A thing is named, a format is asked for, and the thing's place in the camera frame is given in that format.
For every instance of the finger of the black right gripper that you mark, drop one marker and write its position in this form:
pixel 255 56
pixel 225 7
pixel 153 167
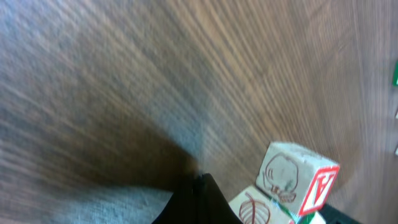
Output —
pixel 333 216

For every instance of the red letter Y block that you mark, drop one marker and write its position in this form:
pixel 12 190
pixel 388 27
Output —
pixel 251 206

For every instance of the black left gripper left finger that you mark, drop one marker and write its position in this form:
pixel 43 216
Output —
pixel 182 207

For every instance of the red letter A block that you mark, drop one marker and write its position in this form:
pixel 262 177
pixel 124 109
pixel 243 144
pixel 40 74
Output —
pixel 296 177

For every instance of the plain Z wooden block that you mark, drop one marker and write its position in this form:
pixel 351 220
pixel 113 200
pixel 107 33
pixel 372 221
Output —
pixel 313 218

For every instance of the green J side block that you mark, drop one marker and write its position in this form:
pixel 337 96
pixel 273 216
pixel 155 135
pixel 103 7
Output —
pixel 395 75

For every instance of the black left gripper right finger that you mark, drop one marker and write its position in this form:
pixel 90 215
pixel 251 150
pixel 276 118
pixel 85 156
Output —
pixel 212 207

